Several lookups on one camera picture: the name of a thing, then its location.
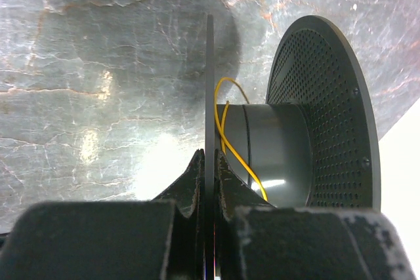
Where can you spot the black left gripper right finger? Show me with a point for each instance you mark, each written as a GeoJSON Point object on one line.
{"type": "Point", "coordinates": [255, 240]}

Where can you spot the black cable spool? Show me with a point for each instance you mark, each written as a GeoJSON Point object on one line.
{"type": "Point", "coordinates": [313, 142]}

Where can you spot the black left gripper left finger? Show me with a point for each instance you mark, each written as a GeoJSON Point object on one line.
{"type": "Point", "coordinates": [156, 239]}

